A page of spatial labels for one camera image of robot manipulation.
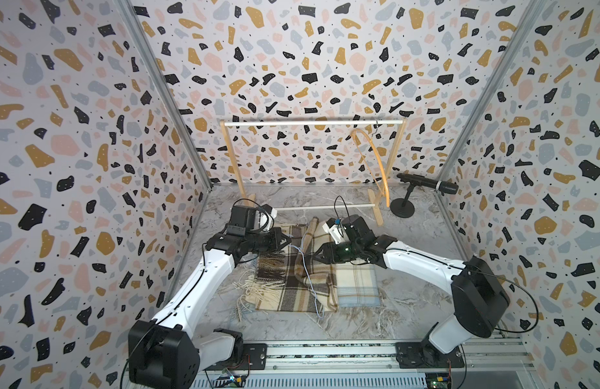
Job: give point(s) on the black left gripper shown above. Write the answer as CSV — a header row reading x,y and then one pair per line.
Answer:
x,y
275,232

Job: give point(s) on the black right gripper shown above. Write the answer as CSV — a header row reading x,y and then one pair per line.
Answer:
x,y
326,248

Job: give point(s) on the brown plaid scarf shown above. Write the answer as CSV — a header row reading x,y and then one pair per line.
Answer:
x,y
276,282

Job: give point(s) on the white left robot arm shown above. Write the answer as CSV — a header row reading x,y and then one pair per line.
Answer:
x,y
163,352

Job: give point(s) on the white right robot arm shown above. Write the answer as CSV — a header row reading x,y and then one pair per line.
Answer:
x,y
479,300

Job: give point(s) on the blue plaid scarf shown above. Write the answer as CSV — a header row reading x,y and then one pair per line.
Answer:
x,y
357,286

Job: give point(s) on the orange wooden hanger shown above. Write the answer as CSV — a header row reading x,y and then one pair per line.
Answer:
x,y
383,186

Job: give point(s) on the wooden clothes rack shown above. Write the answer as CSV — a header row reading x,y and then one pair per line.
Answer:
x,y
311,152

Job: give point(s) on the green circuit board left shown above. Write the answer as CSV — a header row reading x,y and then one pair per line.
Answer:
x,y
231,381

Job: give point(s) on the green circuit board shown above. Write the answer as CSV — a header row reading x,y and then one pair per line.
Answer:
x,y
438,381
231,381

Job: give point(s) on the green circuit board right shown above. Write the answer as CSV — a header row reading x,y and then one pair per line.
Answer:
x,y
438,381

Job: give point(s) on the aluminium corner profile left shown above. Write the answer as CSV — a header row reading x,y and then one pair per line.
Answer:
x,y
127,12

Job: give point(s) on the aluminium corner profile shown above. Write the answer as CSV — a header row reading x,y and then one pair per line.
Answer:
x,y
528,19
127,12

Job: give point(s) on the aluminium corner profile right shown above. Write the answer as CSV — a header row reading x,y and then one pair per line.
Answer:
x,y
528,19

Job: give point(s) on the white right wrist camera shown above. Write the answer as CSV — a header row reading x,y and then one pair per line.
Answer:
x,y
335,230

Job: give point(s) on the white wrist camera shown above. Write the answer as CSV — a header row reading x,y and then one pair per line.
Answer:
x,y
335,230
267,215

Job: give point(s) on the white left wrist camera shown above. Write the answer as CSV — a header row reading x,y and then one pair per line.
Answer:
x,y
267,215

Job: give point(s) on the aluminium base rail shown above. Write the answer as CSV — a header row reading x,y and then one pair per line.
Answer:
x,y
497,362

